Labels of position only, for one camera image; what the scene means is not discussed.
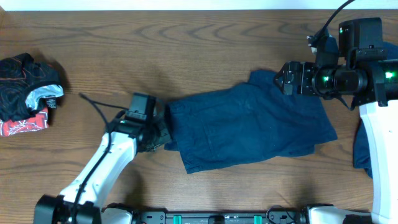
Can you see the red patterned folded garment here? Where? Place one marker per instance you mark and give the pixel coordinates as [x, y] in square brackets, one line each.
[37, 123]

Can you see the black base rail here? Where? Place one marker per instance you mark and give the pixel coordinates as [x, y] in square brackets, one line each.
[217, 218]

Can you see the navy blue garment pile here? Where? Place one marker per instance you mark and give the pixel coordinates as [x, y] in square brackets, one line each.
[361, 153]

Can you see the black patterned folded garment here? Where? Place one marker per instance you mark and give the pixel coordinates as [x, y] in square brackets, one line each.
[27, 87]

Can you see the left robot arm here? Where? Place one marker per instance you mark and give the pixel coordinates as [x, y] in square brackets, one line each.
[130, 132]

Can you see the navy blue shorts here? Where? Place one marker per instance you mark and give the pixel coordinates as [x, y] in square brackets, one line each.
[247, 123]

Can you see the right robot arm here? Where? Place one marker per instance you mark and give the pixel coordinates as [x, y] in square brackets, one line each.
[355, 64]

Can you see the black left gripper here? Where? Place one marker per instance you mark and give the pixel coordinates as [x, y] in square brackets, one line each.
[162, 130]

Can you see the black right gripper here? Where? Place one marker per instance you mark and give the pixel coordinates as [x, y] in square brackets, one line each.
[305, 69]

